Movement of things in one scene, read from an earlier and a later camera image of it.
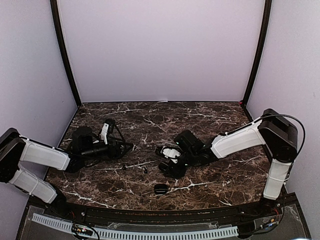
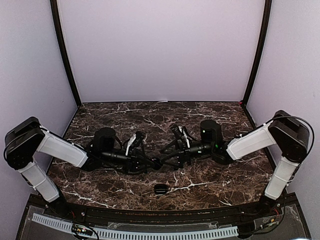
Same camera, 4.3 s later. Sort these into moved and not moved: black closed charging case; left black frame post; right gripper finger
Moved: right gripper finger
Not moved: black closed charging case; left black frame post
